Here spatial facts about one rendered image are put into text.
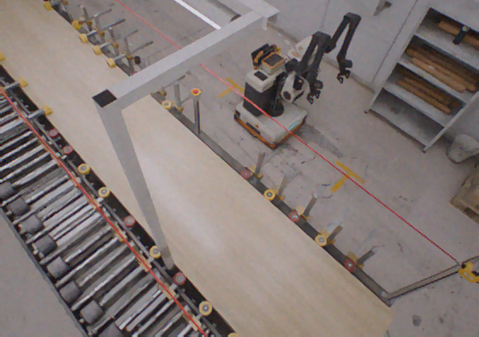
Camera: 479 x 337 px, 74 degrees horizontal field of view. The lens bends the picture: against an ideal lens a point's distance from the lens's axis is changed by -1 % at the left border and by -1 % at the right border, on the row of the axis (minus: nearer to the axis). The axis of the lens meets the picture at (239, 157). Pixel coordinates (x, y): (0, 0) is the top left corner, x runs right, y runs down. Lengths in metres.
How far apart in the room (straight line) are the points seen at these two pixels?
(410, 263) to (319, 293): 1.61
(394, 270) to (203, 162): 2.17
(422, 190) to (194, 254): 2.83
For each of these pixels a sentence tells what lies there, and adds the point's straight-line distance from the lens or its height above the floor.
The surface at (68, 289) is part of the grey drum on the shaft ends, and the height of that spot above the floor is 0.86.
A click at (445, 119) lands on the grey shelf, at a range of 4.30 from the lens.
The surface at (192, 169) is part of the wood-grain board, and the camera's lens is 2.58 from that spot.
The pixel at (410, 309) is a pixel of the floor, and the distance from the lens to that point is 3.62.
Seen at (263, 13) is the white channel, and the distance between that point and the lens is 1.22.
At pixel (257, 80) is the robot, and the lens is 3.40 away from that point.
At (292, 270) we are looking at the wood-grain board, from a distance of 2.33.
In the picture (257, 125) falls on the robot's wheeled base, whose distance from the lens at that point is 3.71.
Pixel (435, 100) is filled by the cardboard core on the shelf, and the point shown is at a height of 0.59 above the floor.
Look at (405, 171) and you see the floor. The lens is 4.27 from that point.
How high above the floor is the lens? 3.11
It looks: 56 degrees down
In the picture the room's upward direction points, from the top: 7 degrees clockwise
